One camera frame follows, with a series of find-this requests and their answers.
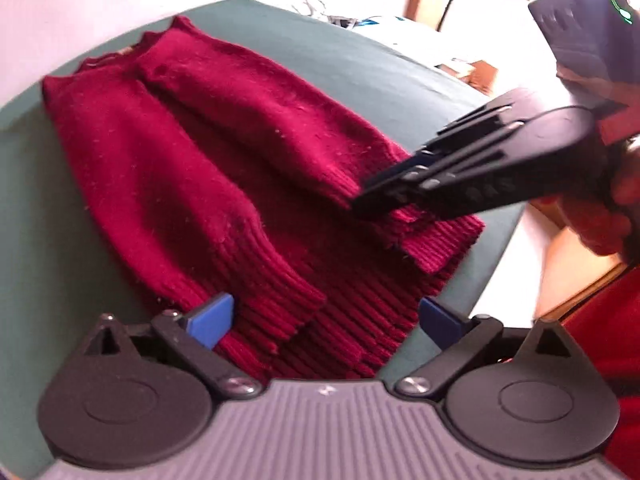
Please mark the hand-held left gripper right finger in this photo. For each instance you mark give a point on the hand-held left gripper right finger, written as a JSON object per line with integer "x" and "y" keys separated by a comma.
{"x": 440, "y": 322}

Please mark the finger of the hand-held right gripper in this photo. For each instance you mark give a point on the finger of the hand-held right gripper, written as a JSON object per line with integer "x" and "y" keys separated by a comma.
{"x": 450, "y": 185}
{"x": 475, "y": 125}

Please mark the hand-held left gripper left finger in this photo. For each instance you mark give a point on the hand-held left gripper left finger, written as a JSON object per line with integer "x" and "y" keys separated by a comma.
{"x": 212, "y": 320}

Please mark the red knit sweater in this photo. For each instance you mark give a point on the red knit sweater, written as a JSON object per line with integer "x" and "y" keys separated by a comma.
{"x": 175, "y": 185}

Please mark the person's right hand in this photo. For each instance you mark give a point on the person's right hand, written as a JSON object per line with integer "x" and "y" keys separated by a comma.
{"x": 627, "y": 187}

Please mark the green table cover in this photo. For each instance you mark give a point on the green table cover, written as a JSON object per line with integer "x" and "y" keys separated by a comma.
{"x": 350, "y": 60}

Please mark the person's red top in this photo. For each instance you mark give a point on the person's red top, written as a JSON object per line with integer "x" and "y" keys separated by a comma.
{"x": 615, "y": 340}

